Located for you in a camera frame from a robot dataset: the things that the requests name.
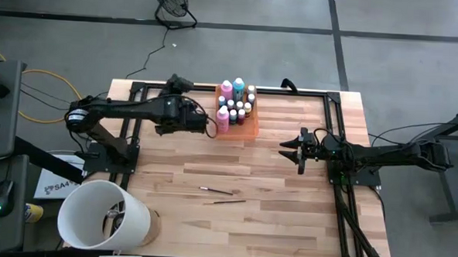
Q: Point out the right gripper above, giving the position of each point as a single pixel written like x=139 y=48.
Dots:
x=328 y=150

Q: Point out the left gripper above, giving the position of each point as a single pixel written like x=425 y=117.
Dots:
x=177 y=118

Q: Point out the small blue paint bottle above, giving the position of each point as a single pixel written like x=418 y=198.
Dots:
x=221 y=101

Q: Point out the large teal paint bottle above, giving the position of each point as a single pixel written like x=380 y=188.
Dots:
x=238 y=88

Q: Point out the small white-capped paint bottle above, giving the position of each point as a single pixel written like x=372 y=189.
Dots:
x=233 y=115
x=250 y=99

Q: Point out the small navy purple paint bottle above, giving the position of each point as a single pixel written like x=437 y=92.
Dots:
x=238 y=104

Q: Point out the small orange-brown paint bottle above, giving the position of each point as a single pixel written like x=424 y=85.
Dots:
x=247 y=107

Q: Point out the small magenta paint bottle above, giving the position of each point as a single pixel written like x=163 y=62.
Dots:
x=241 y=114

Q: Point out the small white paint bottle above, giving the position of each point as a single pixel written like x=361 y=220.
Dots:
x=251 y=88

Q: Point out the dark paintbrush gold ferrule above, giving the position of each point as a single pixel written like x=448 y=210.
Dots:
x=226 y=202

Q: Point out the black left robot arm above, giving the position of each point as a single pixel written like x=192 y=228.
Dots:
x=129 y=108

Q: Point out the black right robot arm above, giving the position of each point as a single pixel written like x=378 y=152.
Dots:
x=386 y=154

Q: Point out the orange translucent plastic bin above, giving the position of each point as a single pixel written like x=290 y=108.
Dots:
x=248 y=131

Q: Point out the black clamp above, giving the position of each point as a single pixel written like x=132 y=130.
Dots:
x=289 y=84

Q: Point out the black floor fan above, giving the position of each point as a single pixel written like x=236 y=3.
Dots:
x=170 y=2

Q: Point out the dark paintbrush silver ferrule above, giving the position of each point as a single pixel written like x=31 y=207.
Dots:
x=216 y=190

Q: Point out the black diagonal desk bar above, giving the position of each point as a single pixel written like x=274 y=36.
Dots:
x=49 y=161

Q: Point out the white sign board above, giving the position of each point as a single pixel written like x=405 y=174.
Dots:
x=56 y=183

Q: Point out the black metal stand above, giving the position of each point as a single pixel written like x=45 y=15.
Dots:
x=457 y=123

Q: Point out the dark grey equipment case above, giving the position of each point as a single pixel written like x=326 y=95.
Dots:
x=1 y=107

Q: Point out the yellow blue can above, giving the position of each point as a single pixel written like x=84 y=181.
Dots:
x=35 y=213

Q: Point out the black computer mouse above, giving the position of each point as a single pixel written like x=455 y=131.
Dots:
x=2 y=198

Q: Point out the black side desk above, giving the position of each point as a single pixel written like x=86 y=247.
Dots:
x=0 y=231

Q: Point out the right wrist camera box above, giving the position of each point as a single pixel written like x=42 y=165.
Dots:
x=306 y=136

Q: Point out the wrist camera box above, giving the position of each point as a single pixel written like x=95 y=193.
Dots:
x=306 y=136
x=198 y=123

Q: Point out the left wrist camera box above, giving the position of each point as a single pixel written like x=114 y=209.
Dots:
x=198 y=123

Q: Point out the black aluminium rig frame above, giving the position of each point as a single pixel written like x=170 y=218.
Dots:
x=304 y=93

